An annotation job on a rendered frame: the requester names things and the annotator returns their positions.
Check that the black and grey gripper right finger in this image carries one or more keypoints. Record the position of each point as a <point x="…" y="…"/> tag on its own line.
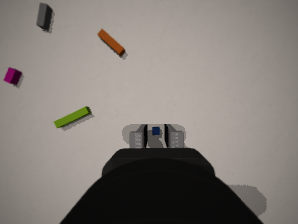
<point x="173" y="138"/>

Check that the small dark blue block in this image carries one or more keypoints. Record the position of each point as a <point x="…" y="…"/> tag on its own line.
<point x="155" y="130"/>

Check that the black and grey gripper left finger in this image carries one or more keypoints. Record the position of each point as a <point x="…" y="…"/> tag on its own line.
<point x="139" y="138"/>

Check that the small magenta block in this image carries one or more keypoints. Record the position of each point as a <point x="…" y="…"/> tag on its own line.
<point x="12" y="76"/>

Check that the orange-brown rectangular block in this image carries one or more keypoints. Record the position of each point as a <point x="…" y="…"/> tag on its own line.
<point x="111" y="42"/>

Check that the lime green rod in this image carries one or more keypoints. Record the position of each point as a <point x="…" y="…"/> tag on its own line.
<point x="72" y="117"/>

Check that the dark grey rectangular block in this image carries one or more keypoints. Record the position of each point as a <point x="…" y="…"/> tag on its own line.
<point x="44" y="16"/>

